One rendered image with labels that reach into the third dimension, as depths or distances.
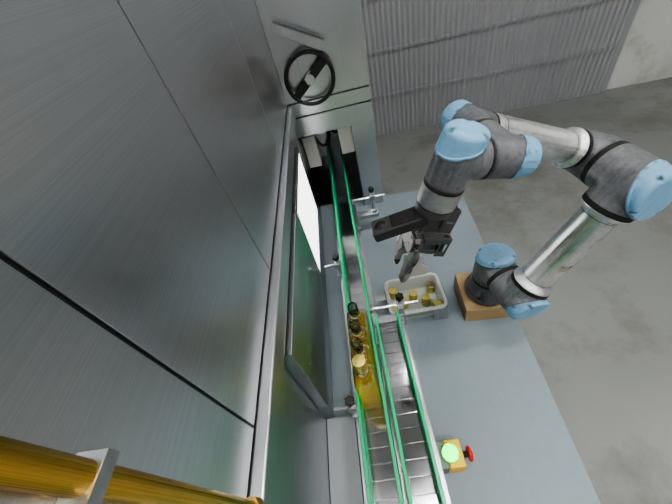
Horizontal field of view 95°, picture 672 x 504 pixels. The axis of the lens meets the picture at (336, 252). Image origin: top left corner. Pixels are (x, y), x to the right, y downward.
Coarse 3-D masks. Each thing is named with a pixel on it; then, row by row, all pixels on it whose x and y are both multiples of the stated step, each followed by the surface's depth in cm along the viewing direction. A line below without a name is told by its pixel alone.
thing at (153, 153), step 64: (0, 0) 22; (64, 0) 28; (128, 0) 37; (192, 0) 56; (0, 64) 21; (64, 64) 26; (128, 64) 35; (192, 64) 51; (256, 64) 95; (0, 128) 20; (64, 128) 25; (128, 128) 33; (192, 128) 47; (256, 128) 81; (0, 192) 20; (64, 192) 24; (128, 192) 31; (192, 192) 43; (256, 192) 71; (0, 256) 19; (64, 256) 23; (128, 256) 29; (192, 256) 40; (256, 256) 63; (0, 320) 18; (64, 320) 22; (128, 320) 28; (192, 320) 37; (256, 320) 56; (0, 384) 18; (64, 384) 21; (128, 384) 26; (192, 384) 35; (256, 384) 51; (64, 448) 20; (128, 448) 25; (192, 448) 33; (256, 448) 46; (320, 448) 82
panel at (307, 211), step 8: (304, 176) 130; (304, 184) 125; (304, 192) 121; (304, 200) 118; (312, 200) 139; (304, 208) 114; (312, 208) 134; (304, 216) 111; (312, 216) 130; (304, 224) 108; (312, 224) 125; (312, 232) 122; (312, 240) 118; (312, 248) 114
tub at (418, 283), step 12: (420, 276) 128; (432, 276) 128; (384, 288) 128; (396, 288) 132; (408, 288) 133; (420, 288) 133; (408, 300) 130; (420, 300) 129; (432, 300) 127; (444, 300) 118; (408, 312) 118
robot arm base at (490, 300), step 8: (472, 280) 114; (464, 288) 120; (472, 288) 115; (480, 288) 111; (488, 288) 109; (472, 296) 116; (480, 296) 114; (488, 296) 111; (480, 304) 115; (488, 304) 113; (496, 304) 114
